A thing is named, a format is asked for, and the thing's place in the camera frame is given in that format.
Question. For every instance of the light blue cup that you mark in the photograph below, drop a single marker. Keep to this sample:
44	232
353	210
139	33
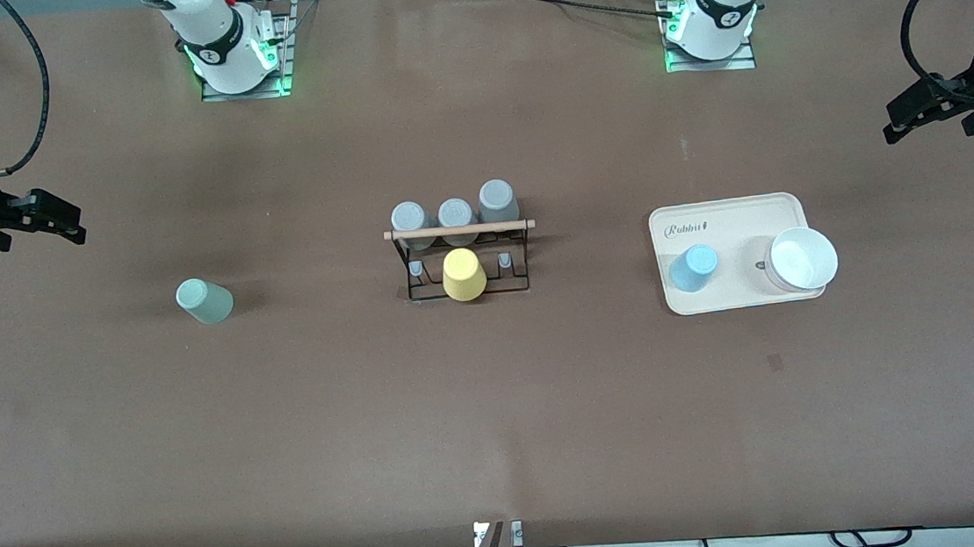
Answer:
694	269

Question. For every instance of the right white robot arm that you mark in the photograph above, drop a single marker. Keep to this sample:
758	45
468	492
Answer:
219	32

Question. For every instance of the pale green cup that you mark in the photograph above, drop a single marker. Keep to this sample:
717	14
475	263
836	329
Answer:
205	301

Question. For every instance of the white bowl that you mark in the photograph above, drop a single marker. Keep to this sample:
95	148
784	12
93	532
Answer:
803	259

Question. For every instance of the pink rabbit print tray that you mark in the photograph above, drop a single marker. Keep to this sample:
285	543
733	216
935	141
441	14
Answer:
738	225

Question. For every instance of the grey cup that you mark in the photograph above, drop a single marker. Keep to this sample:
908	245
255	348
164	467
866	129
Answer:
498	198
410	217
456	213

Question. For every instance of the yellow cup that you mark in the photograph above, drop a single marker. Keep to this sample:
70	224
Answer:
463	275

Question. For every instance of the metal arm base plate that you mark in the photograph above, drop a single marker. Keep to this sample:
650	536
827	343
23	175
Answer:
711	65
246	93

